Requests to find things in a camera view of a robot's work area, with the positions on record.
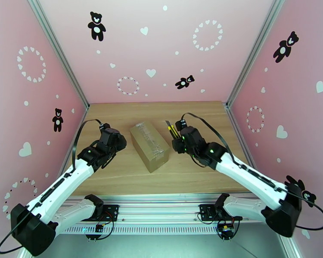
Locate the yellow black utility knife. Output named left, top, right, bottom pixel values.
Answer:
left=165, top=120, right=180, bottom=141

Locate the brown taped cardboard box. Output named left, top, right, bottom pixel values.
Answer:
left=130, top=120, right=171, bottom=174

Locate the perforated metal strip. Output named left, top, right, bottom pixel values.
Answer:
left=56, top=224, right=282, bottom=236

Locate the black flat ribbon cable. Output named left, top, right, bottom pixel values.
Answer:
left=101, top=153, right=117, bottom=170
left=190, top=155, right=208, bottom=169

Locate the aluminium side rail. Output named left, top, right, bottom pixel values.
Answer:
left=226, top=105, right=252, bottom=158
left=65, top=108, right=90, bottom=160

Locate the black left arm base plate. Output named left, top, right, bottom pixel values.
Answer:
left=76, top=204, right=120, bottom=222

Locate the aluminium table edge rail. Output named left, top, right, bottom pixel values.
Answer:
left=32, top=194, right=287, bottom=226

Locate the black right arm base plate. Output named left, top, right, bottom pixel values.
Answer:
left=199, top=204, right=243, bottom=221

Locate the aluminium corner post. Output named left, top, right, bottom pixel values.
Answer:
left=225, top=0, right=289, bottom=109
left=25, top=0, right=90, bottom=111

